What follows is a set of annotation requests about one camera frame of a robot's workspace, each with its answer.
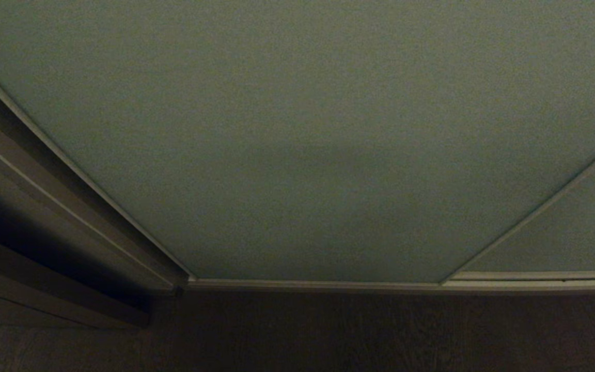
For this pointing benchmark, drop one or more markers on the pale green sliding wardrobe door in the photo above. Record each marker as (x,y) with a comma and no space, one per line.
(566,232)
(287,144)

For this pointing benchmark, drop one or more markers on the pale wardrobe floor track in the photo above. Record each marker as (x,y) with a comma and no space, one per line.
(432,285)

